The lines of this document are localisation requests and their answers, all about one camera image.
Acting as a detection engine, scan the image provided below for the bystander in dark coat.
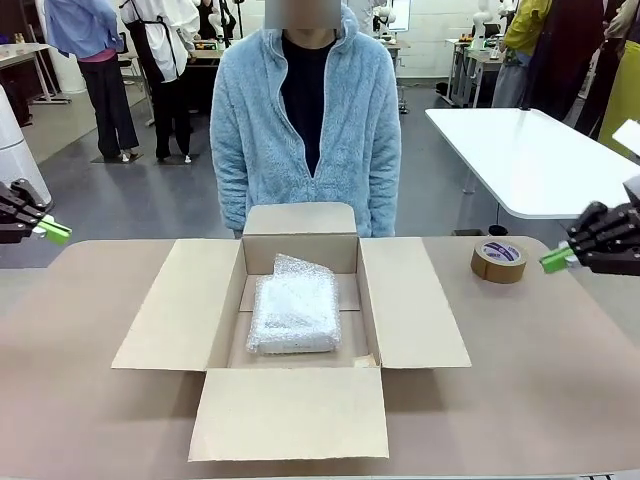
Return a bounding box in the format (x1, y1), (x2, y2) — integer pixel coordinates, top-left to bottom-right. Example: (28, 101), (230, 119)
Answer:
(527, 0), (626, 121)

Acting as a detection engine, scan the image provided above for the white topped background table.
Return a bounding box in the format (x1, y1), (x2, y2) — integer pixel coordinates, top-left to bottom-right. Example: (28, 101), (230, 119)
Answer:
(0, 42), (72, 106)

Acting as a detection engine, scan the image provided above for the person in blue fleece jacket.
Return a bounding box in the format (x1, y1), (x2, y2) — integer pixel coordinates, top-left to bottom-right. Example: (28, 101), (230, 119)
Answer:
(209, 0), (404, 240)

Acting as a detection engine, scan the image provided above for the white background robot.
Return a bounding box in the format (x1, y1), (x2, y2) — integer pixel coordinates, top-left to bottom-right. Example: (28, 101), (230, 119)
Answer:
(372, 0), (400, 39)
(472, 0), (497, 40)

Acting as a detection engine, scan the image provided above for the bubble wrapped clock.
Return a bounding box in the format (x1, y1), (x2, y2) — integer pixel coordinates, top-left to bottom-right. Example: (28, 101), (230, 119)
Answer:
(244, 252), (342, 356)

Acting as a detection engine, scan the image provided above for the person's left forearm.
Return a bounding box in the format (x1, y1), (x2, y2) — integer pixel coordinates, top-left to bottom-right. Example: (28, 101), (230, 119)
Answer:
(367, 164), (403, 239)

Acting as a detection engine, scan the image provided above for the bystander in yellow jacket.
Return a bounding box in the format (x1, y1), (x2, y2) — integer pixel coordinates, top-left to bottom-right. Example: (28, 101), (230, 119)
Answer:
(492, 0), (554, 109)

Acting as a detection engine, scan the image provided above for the bystander in black apron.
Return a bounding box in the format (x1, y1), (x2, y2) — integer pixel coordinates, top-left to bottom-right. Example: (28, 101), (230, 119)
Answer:
(119, 0), (202, 164)

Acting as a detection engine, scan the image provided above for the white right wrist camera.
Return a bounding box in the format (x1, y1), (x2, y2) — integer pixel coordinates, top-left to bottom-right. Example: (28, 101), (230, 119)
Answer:
(611, 118), (640, 205)

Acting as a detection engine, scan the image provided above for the grey background desk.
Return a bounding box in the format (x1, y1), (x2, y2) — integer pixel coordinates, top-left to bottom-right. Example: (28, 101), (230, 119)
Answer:
(447, 37), (507, 109)

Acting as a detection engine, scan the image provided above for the person's right forearm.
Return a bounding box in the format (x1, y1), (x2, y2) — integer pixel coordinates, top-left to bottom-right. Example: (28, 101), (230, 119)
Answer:
(212, 164), (251, 240)

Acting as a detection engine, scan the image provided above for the brown packing tape roll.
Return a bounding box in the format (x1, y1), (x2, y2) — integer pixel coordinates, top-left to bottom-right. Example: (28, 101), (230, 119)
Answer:
(469, 237), (530, 285)

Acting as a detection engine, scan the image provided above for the bystander in blue shirt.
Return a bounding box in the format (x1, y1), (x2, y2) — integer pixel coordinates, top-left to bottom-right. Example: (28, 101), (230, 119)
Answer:
(43, 0), (141, 164)

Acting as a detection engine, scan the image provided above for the cardboard box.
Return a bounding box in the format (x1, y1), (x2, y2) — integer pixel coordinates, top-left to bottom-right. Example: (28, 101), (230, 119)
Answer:
(110, 202), (474, 464)

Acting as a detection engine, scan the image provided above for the bystander in yellow-green garment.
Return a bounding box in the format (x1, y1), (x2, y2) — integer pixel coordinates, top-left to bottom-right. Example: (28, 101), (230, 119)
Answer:
(597, 39), (640, 164)

